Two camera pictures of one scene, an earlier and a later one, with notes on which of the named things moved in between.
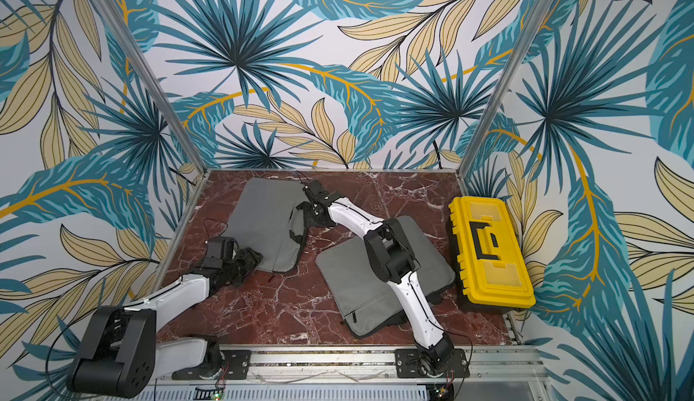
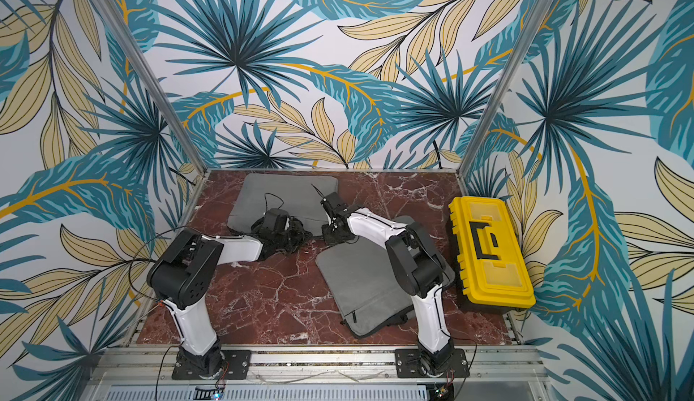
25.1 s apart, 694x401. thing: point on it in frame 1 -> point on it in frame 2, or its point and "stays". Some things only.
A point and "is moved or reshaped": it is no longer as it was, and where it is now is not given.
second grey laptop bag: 365,300 stays
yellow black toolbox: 486,258 stays
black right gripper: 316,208 -> 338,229
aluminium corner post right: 506,93 stays
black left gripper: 250,259 -> 303,235
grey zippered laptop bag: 267,221 is moved or reshaped
